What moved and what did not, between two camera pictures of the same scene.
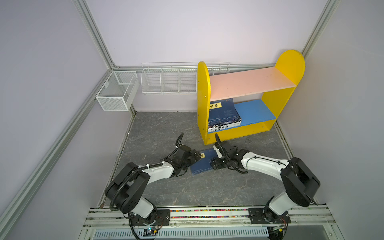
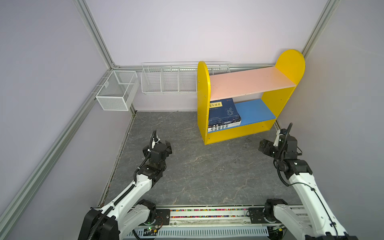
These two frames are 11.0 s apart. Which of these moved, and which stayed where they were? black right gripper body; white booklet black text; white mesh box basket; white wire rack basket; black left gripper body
Moved: black left gripper body; black right gripper body
Stayed: white booklet black text; white wire rack basket; white mesh box basket
